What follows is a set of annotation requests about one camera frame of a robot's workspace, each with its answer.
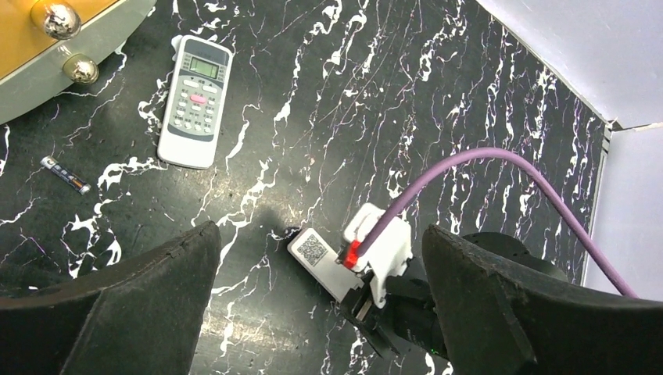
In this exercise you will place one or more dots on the white drum orange lid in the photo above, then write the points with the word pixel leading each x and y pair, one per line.
pixel 46 46

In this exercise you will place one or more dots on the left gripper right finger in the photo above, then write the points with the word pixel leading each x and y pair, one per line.
pixel 500 317

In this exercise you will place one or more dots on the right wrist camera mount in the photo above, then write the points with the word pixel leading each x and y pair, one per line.
pixel 386 257

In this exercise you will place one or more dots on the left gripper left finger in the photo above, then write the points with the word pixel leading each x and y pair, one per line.
pixel 139 316

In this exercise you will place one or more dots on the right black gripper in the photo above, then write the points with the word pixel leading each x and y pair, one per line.
pixel 409 312

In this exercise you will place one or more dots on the white remote with dark buttons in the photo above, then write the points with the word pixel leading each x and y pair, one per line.
pixel 195 105

